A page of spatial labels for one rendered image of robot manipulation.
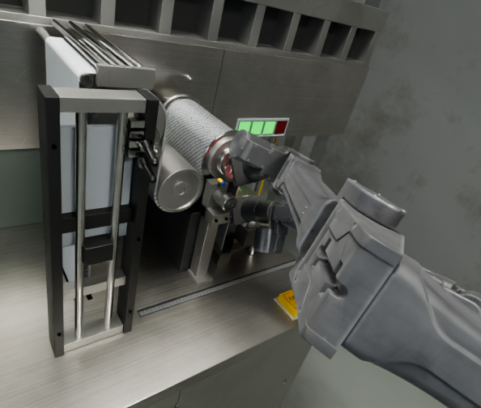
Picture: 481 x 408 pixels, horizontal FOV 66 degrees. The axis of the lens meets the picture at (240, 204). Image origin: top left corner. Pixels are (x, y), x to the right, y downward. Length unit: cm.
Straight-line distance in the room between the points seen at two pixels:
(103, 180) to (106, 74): 17
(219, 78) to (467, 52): 195
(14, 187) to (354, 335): 102
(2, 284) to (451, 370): 95
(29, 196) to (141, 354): 55
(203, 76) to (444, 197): 213
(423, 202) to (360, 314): 277
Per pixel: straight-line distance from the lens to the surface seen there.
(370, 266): 22
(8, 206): 118
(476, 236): 294
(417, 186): 298
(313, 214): 36
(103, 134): 63
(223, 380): 106
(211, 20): 117
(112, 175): 67
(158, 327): 93
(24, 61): 102
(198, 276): 105
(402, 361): 24
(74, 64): 74
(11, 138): 108
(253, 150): 67
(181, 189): 89
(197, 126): 94
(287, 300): 105
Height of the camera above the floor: 162
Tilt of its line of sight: 30 degrees down
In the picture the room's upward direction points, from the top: 15 degrees clockwise
